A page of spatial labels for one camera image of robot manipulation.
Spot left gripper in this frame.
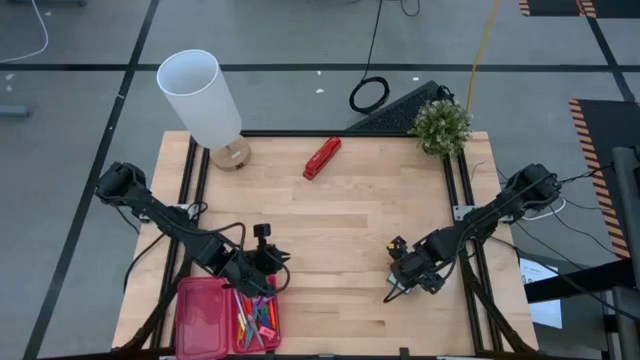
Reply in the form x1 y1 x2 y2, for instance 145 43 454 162
219 223 292 299

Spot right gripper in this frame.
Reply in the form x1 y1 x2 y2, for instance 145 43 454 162
382 235 449 305

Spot purple teal handled scissors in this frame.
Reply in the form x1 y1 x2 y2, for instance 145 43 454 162
247 295 275 349

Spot yellow pencil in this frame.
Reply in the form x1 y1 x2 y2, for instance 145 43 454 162
234 294 247 347

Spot pink bowl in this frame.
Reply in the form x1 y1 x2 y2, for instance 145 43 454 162
173 273 282 360

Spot red stapler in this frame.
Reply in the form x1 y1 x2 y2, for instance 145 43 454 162
302 135 343 182

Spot white paper sheet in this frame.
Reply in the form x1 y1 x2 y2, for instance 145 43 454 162
519 257 564 330

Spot potted green plant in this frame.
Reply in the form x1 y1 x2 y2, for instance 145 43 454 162
408 98 474 159

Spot white shade wooden base lamp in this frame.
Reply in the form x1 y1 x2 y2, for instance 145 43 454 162
155 48 252 173

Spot black keyboard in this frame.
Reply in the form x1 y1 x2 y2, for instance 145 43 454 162
344 79 454 135

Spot hazard striped floor mat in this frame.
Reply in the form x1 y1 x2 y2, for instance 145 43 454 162
518 0 640 19
568 98 640 260

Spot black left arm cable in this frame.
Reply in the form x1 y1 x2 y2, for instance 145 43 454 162
122 199 292 296

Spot black aluminium table frame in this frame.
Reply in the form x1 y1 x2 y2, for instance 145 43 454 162
112 129 539 360

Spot black coiled floor cable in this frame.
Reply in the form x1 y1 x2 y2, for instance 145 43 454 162
348 0 391 115

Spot grey metal post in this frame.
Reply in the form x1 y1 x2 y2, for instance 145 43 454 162
612 145 640 360

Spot yellow hanging cable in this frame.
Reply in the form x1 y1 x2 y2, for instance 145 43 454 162
464 0 501 114

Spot white floor cable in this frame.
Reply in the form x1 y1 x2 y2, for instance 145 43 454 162
0 0 50 64

